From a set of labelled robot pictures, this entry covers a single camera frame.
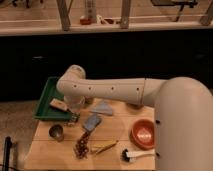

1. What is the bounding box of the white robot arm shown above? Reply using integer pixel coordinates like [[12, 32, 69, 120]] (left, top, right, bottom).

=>
[[57, 65, 213, 171]]

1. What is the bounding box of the small metal cup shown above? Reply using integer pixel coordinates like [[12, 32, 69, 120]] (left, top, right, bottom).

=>
[[49, 124, 64, 142]]

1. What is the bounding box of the tan sponge block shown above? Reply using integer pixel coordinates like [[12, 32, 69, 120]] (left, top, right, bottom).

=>
[[50, 98, 68, 112]]

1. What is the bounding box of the grey folded cloth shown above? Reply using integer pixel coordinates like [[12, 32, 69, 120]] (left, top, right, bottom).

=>
[[90, 101, 113, 116]]

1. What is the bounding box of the green plastic tray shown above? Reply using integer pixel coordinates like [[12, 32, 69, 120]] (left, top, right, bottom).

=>
[[34, 77, 74, 121]]

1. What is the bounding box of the yellow pencil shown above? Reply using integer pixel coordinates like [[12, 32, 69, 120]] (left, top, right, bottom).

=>
[[91, 140, 117, 154]]

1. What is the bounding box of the dark brown bowl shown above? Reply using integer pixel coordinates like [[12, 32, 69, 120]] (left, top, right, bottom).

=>
[[127, 103, 143, 110]]

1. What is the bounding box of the orange plastic bowl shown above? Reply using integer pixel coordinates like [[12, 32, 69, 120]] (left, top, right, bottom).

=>
[[130, 119, 154, 150]]

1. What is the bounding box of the red object on shelf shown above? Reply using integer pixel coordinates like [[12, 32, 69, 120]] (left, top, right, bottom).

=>
[[79, 17, 92, 25]]

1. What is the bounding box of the white handled black brush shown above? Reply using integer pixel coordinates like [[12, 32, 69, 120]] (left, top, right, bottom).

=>
[[121, 149, 155, 162]]

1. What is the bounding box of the black stand post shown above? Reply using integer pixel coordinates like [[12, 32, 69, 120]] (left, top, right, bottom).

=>
[[2, 136, 12, 171]]

